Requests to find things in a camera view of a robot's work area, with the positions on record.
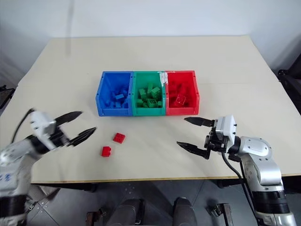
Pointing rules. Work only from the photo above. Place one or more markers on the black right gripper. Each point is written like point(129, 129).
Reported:
point(217, 143)

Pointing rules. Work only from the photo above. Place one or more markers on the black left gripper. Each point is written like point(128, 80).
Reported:
point(60, 139)

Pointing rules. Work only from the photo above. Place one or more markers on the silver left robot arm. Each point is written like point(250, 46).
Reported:
point(14, 155)

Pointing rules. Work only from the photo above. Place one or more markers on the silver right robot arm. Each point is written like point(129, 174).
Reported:
point(261, 160)

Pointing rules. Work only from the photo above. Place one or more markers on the blue building block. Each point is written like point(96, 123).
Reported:
point(117, 105)
point(119, 96)

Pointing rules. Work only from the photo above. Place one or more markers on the green building block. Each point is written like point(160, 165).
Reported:
point(140, 102)
point(149, 86)
point(155, 91)
point(152, 102)
point(160, 103)
point(142, 92)

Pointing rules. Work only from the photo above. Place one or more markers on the blue plastic bin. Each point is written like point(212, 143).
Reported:
point(105, 80)

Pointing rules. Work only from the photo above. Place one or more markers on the red plastic bin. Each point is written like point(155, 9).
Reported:
point(185, 76)

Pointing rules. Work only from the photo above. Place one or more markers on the white torn sticker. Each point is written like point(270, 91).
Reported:
point(163, 77)

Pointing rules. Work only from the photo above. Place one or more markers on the dark rounded shape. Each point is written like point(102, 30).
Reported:
point(129, 212)
point(184, 212)

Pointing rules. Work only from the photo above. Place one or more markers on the green plastic bin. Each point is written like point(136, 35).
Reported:
point(141, 78)

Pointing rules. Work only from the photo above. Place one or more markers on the black cart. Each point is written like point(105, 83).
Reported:
point(290, 80)

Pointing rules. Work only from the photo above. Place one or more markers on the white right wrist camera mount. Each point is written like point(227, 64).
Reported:
point(227, 126)

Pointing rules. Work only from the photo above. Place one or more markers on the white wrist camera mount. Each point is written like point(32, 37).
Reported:
point(42, 124)
point(227, 126)

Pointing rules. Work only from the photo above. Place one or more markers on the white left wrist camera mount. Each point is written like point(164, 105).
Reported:
point(42, 124)

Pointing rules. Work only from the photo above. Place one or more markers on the black equipment frame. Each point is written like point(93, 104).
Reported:
point(5, 94)

